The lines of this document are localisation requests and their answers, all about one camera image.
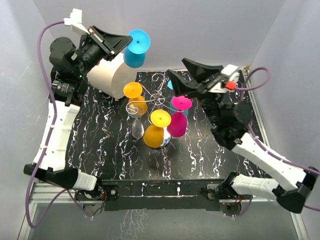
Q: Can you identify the white cylindrical container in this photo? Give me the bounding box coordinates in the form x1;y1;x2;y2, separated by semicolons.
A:
87;53;137;99

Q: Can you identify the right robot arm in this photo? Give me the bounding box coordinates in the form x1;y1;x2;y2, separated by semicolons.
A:
166;58;320;214

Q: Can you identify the magenta plastic wine glass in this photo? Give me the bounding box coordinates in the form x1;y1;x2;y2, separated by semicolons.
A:
167;96;192;138

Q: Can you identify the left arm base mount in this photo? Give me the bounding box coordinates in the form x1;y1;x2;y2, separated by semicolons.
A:
74;182;119;220

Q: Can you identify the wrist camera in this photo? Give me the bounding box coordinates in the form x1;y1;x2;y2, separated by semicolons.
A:
63;8;90;36
209;64;240;94

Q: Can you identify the orange wine glass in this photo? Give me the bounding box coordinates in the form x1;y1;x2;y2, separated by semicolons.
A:
143;109;172;149
123;82;148;118

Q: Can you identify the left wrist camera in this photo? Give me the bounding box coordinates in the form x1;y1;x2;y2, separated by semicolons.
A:
63;8;90;36

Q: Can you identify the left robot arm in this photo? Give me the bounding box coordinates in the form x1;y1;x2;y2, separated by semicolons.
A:
23;25;133;200

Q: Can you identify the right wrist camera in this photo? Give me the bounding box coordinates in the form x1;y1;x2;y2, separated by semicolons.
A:
209;64;240;94

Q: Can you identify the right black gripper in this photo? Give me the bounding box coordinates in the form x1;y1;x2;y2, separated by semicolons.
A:
168;58;224;126

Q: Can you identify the clear wine glass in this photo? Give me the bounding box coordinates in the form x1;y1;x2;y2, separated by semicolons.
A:
126;102;145;139

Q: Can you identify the aluminium frame rail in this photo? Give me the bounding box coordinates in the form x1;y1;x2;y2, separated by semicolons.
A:
17;67;310;240

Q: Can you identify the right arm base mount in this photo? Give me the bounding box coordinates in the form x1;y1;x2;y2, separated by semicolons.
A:
200;184;253;219

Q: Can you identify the chrome wine glass rack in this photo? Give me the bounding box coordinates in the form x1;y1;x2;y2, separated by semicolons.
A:
140;77;174;149

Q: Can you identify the blue plastic wine glass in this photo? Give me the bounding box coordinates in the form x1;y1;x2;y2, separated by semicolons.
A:
123;29;151;68

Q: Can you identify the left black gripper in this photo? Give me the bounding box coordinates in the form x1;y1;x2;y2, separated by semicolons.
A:
74;25;133;78

